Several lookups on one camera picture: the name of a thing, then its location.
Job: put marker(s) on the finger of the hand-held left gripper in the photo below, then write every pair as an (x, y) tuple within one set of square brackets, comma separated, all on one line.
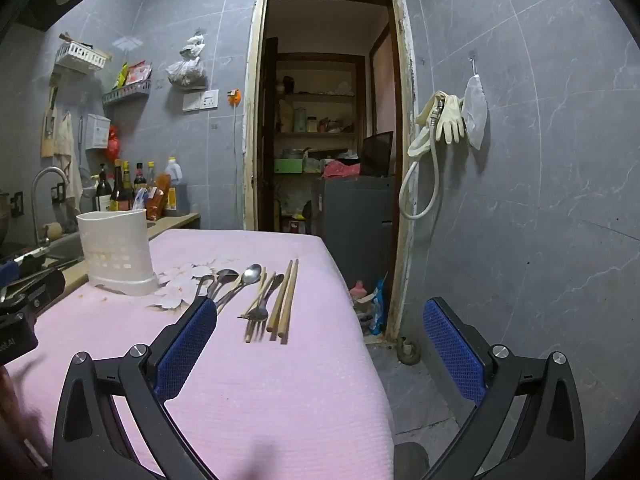
[(45, 287)]

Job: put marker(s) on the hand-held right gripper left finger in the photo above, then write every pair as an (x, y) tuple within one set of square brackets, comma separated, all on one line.
[(185, 345)]

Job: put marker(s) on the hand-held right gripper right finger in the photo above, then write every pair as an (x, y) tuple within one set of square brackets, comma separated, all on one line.
[(452, 350)]

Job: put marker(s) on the metal fork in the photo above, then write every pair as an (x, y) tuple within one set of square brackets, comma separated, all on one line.
[(257, 314)]

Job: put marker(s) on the white plastic utensil holder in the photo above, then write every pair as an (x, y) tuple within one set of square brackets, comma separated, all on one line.
[(115, 250)]

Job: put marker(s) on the metal spoon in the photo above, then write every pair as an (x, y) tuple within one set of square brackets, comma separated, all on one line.
[(227, 276), (252, 273), (276, 281)]

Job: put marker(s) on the stainless steel sink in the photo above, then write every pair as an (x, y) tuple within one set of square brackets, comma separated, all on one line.
[(65, 250)]

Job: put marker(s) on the grey pipe fitting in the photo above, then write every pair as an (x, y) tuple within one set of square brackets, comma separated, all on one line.
[(407, 352)]

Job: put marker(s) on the beige loofah sponge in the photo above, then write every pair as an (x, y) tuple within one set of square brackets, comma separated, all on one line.
[(54, 231)]

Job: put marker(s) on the blue bag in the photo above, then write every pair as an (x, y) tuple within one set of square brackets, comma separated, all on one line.
[(380, 305)]

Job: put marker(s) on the metal faucet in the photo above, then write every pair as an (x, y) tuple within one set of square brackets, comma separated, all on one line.
[(36, 200)]

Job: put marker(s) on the dark bottle white label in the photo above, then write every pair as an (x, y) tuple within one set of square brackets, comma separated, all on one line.
[(103, 195)]

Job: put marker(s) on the pink bottle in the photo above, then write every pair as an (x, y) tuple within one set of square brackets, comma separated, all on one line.
[(358, 292)]

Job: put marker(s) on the white blue packet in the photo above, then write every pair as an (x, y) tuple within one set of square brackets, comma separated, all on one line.
[(141, 199)]

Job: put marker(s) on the clear bottle yellow cap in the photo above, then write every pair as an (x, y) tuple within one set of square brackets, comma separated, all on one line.
[(127, 180)]

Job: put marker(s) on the orange powder bag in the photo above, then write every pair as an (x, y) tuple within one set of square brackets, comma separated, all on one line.
[(159, 197)]

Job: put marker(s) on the small dark sauce bottle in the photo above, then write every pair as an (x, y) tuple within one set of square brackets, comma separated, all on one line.
[(139, 175)]

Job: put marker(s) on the stained hanging towel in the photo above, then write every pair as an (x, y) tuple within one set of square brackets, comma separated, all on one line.
[(65, 140)]

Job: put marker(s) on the dark oil jug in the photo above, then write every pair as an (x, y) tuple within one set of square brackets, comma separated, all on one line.
[(177, 195)]

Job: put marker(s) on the red plastic bag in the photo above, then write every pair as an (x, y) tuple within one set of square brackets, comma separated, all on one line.
[(114, 147)]

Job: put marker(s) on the wooden cutting board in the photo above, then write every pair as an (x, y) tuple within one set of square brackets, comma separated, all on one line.
[(48, 130)]

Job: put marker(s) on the white perforated box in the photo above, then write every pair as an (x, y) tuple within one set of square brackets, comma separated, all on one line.
[(97, 132)]

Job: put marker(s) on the dark grey cabinet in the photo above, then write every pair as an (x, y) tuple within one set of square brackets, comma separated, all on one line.
[(350, 220)]

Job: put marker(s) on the green box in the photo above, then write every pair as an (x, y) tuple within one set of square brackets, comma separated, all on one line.
[(288, 166)]

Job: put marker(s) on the black monitor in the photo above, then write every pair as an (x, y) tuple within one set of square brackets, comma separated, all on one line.
[(376, 155)]

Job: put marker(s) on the red cloth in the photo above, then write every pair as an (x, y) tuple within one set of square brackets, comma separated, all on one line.
[(342, 169)]

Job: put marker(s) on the green yellow snack packet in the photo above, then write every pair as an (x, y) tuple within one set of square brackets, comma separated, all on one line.
[(121, 76)]

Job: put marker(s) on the cream rubber glove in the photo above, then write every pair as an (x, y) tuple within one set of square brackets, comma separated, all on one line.
[(425, 110), (450, 120)]

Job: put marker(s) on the red snack packet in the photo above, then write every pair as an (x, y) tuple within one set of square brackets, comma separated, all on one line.
[(139, 74)]

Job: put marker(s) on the white mesh bag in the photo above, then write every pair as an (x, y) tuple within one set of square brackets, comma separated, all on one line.
[(475, 110)]

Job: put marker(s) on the wooden storage shelf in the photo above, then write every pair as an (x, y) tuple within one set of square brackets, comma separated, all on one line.
[(320, 134)]

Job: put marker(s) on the teal canister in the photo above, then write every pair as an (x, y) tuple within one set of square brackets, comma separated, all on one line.
[(300, 120)]

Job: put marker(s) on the hanging clear plastic bag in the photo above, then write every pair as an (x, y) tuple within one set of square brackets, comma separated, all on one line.
[(187, 72)]

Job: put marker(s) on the grey wall shelf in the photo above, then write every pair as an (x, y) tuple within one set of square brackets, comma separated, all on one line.
[(127, 94)]

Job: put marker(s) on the white wall basket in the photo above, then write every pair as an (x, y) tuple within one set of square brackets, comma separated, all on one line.
[(80, 57)]

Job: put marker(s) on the wooden door frame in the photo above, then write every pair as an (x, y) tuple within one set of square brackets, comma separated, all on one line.
[(406, 110)]

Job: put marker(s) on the white wall socket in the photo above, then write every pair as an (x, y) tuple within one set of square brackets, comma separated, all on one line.
[(210, 99)]

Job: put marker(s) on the orange wall hook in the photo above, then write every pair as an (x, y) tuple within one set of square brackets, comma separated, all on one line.
[(234, 96)]

